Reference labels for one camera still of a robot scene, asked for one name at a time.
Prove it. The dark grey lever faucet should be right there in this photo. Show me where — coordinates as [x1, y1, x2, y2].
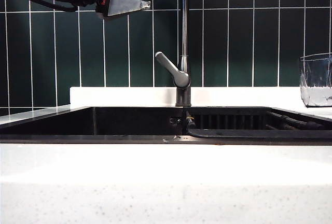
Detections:
[154, 0, 192, 107]

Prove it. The black sink drying rack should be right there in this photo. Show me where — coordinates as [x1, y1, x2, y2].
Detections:
[183, 109, 332, 139]

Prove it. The black kitchen sink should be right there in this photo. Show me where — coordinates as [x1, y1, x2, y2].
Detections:
[0, 106, 332, 146]

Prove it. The clear glass mug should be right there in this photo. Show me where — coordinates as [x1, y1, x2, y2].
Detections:
[299, 52, 332, 108]

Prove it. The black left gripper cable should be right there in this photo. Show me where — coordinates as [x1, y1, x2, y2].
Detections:
[24, 0, 80, 12]

